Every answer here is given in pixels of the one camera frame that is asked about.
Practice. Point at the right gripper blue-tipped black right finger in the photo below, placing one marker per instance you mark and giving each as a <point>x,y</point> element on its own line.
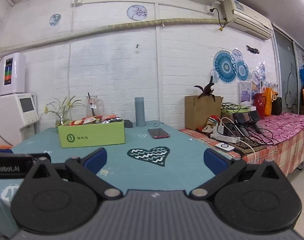
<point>253,198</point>

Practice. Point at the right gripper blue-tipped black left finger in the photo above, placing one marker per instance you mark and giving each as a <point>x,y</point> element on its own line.
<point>58,198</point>

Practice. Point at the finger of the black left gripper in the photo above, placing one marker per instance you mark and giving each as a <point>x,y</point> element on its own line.
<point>16,166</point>

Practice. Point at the red snack packet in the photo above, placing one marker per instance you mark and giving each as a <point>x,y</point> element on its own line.
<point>86,121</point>

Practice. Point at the white machine with screen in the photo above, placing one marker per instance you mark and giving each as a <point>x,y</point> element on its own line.
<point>18,115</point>

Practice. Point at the green cardboard box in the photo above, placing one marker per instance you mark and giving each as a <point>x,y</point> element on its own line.
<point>90,135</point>

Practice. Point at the pink floral cloth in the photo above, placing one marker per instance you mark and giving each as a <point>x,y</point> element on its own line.
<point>275,129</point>

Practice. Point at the white power strip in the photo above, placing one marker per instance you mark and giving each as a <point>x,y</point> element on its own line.
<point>217,134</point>

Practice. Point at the flower vase with plant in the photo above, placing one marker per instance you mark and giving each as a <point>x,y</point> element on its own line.
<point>62,109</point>

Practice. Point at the white water purifier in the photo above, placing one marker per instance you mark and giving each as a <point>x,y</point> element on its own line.
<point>12,74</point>

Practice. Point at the glass pitcher with straw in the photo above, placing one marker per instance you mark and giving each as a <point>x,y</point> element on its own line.
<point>94,105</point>

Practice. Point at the small black box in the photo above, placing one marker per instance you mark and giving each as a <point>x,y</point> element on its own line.
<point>128,124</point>

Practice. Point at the brown cardboard box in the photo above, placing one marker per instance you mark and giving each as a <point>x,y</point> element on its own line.
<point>198,110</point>

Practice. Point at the red-cased smartphone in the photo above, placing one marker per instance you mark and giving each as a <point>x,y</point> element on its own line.
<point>158,133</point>

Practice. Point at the grey cylindrical bottle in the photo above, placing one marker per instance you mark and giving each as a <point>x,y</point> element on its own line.
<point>139,111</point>

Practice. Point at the dark dried plant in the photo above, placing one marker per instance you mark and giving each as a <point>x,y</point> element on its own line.
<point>207,90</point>

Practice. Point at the small blue paper fan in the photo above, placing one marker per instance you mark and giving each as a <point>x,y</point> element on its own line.
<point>242,70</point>

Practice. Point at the large blue paper fan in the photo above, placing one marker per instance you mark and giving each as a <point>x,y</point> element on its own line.
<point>224,64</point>

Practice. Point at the air conditioner unit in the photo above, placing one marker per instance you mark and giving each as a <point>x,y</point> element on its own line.
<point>244,18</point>

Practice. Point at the round white wireless charger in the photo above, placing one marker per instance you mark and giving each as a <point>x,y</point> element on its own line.
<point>225,147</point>

